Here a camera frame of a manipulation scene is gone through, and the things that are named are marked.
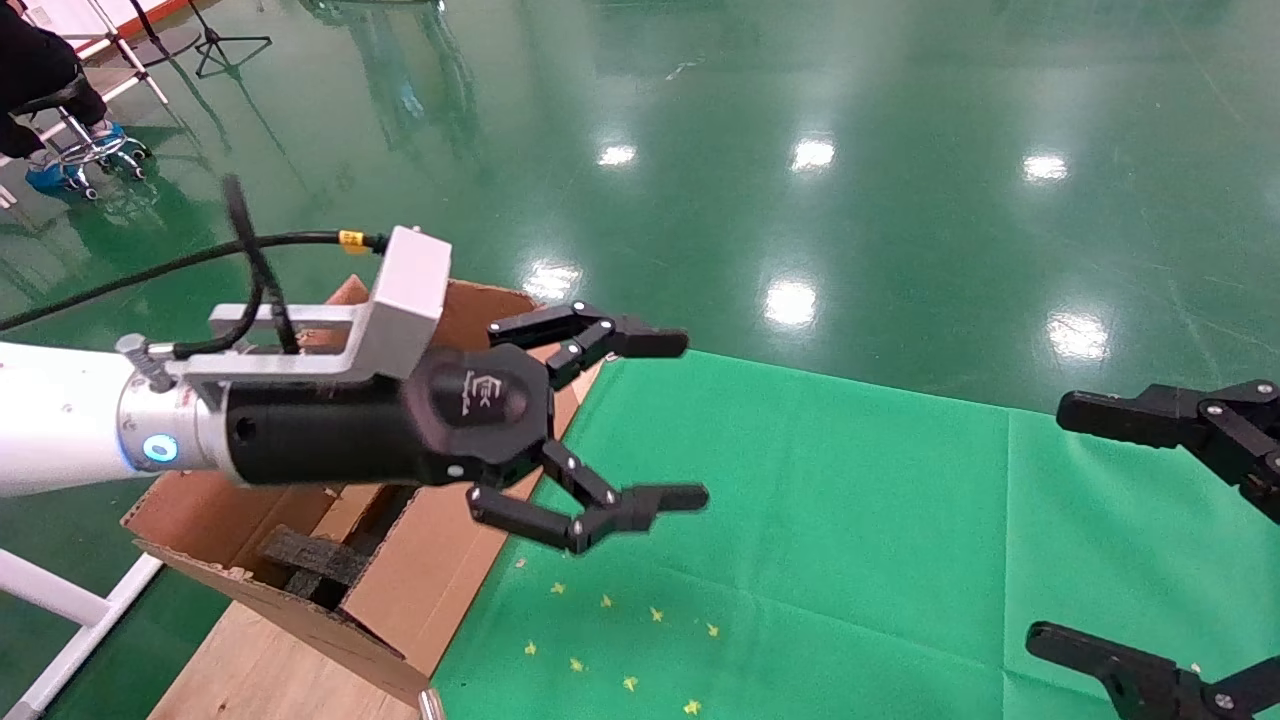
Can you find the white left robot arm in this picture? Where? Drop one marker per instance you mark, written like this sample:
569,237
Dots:
60,420

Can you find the wheeled metal stool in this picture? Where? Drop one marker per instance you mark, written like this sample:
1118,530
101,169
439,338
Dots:
60,97

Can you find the black microphone tripod stand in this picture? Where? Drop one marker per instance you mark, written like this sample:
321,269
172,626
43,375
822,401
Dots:
213,40

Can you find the green cloth mat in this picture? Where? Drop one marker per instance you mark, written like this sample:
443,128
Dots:
850,550

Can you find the large open cardboard carton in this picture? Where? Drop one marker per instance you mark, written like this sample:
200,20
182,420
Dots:
440,580

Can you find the white work table frame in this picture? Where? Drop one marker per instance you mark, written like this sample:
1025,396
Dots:
60,600

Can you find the seated person in black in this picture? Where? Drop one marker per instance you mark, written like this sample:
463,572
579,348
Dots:
30,60

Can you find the dark foam strip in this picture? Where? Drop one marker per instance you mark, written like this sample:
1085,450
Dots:
315,555

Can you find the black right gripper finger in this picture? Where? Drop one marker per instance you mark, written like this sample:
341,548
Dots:
1180,415
1150,685

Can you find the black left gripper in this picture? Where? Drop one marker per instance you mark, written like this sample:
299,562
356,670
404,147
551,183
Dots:
400,430

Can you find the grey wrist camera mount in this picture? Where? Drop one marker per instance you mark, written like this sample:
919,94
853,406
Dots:
400,300

